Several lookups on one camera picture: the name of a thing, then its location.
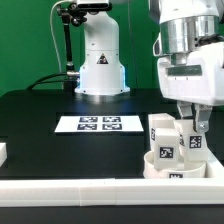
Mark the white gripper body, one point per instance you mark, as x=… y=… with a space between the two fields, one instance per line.
x=200 y=81

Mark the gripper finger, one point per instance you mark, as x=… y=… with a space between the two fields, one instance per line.
x=202 y=116
x=184 y=109

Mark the white round stool seat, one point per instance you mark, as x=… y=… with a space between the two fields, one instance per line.
x=184 y=169

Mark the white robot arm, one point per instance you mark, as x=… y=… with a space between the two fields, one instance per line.
x=188 y=48

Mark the white sheet with tags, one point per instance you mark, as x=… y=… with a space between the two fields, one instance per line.
x=98 y=124

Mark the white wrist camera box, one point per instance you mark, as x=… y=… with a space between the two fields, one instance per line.
x=157 y=47

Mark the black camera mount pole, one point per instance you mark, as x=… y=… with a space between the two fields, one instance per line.
x=70 y=15

